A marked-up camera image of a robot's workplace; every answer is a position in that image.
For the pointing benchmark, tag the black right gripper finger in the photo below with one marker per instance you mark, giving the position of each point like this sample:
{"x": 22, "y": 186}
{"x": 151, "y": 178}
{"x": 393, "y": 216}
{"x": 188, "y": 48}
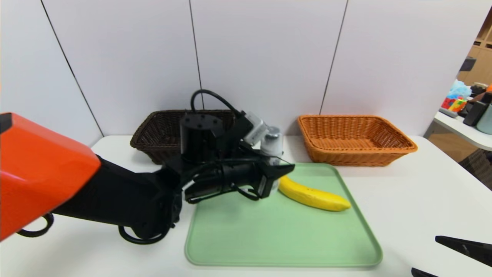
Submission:
{"x": 419, "y": 273}
{"x": 472, "y": 250}

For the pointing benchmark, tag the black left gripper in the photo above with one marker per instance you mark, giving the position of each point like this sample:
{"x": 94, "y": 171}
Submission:
{"x": 264, "y": 184}

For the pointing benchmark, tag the white bottle grey cap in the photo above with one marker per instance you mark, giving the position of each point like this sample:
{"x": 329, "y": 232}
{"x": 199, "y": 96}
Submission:
{"x": 272, "y": 144}

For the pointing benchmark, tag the yellow banana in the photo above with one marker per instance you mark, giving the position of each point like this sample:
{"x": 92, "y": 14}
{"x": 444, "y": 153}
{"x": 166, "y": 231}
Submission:
{"x": 315, "y": 198}

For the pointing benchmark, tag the orange and black left arm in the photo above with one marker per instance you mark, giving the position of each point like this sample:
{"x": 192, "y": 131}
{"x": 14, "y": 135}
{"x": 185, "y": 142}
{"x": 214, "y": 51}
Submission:
{"x": 46, "y": 169}

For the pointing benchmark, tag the orange wicker basket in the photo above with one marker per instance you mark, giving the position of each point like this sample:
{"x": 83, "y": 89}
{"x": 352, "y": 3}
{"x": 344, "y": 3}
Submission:
{"x": 346, "y": 154}

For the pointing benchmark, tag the dark brown wicker basket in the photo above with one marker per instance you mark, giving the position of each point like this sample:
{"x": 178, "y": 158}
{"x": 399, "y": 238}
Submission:
{"x": 157, "y": 130}

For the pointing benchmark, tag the green plastic tray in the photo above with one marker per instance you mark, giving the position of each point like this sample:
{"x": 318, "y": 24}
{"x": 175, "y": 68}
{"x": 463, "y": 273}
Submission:
{"x": 276, "y": 234}

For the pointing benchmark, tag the dark woven stool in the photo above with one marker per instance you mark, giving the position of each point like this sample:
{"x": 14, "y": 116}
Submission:
{"x": 478, "y": 169}

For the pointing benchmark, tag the white side table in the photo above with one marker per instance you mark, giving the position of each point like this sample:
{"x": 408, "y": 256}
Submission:
{"x": 461, "y": 130}

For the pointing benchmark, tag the grey-green cup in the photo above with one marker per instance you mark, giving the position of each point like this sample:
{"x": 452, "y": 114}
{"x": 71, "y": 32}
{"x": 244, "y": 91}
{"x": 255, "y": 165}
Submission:
{"x": 486, "y": 121}

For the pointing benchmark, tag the tall black box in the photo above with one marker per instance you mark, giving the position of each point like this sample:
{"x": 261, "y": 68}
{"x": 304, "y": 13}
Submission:
{"x": 474, "y": 113}

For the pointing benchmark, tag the colourful toy block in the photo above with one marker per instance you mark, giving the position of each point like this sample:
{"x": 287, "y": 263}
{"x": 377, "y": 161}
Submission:
{"x": 453, "y": 104}

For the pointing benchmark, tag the blue plastic bag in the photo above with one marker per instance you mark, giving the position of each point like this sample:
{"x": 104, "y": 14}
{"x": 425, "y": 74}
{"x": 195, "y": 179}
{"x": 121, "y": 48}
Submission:
{"x": 458, "y": 90}

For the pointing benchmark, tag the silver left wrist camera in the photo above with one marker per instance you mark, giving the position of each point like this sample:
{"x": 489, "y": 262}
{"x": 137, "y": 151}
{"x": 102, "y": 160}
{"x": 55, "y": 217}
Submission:
{"x": 255, "y": 129}

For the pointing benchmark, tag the dark grey wall box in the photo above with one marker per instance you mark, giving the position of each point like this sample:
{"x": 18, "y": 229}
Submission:
{"x": 467, "y": 64}

